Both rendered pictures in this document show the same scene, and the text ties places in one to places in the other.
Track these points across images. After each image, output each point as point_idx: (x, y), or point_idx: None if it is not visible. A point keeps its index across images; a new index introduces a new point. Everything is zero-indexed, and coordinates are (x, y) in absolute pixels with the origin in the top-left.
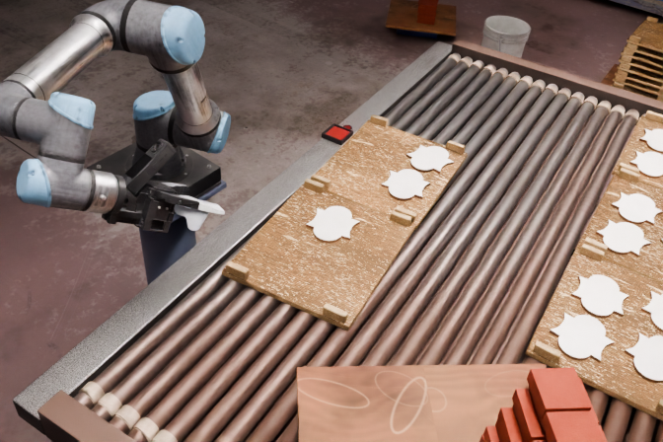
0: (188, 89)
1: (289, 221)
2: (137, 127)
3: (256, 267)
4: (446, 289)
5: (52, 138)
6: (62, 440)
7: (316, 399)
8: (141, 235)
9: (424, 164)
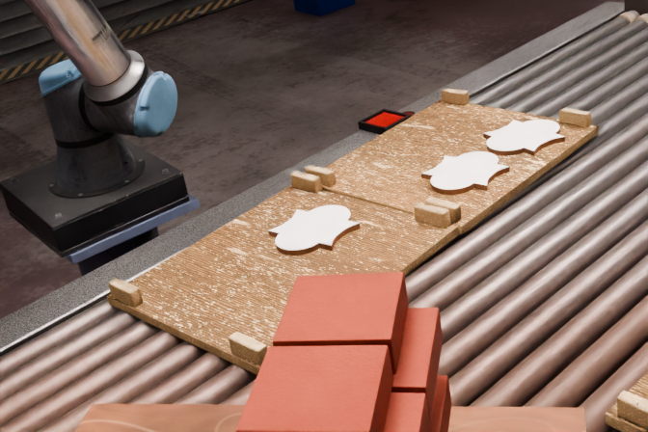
0: (58, 12)
1: (247, 229)
2: (46, 109)
3: (160, 290)
4: (482, 318)
5: None
6: None
7: None
8: None
9: (509, 143)
